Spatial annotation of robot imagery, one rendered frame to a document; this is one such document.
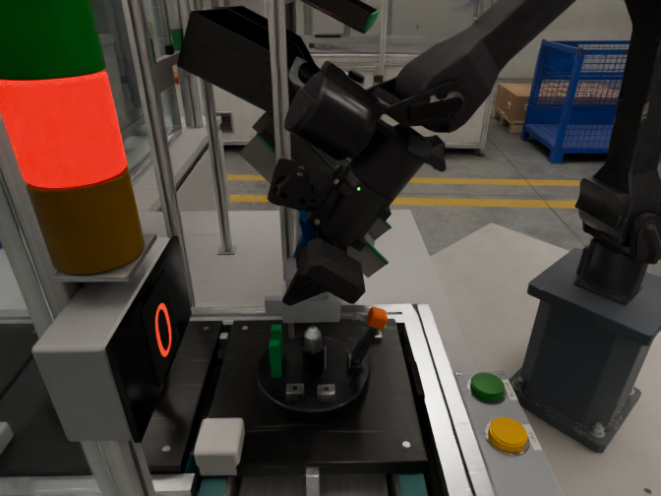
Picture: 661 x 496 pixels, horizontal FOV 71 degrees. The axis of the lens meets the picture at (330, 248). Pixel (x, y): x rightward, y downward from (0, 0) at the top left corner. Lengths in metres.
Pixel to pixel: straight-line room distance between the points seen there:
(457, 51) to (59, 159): 0.32
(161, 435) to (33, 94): 0.41
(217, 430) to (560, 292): 0.44
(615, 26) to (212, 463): 9.71
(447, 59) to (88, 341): 0.34
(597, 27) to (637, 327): 9.26
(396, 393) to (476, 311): 0.38
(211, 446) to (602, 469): 0.49
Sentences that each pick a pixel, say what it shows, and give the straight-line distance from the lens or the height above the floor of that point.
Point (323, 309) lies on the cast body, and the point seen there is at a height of 1.09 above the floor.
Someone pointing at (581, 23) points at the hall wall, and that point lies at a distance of 9.69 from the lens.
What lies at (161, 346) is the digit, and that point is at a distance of 0.32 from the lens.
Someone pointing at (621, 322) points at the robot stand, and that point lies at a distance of 0.64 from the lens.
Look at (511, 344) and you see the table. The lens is 0.88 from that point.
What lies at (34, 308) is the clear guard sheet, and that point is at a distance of 0.31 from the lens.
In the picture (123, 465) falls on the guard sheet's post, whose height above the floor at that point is 1.09.
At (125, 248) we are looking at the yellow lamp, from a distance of 0.28.
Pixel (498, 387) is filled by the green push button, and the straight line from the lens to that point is 0.62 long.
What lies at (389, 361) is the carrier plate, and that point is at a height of 0.97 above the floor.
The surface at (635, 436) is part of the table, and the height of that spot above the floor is 0.86.
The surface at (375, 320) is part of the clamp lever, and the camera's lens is 0.54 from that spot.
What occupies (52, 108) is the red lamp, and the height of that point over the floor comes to 1.35.
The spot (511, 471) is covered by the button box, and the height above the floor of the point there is 0.96.
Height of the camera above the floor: 1.39
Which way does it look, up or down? 29 degrees down
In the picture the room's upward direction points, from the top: straight up
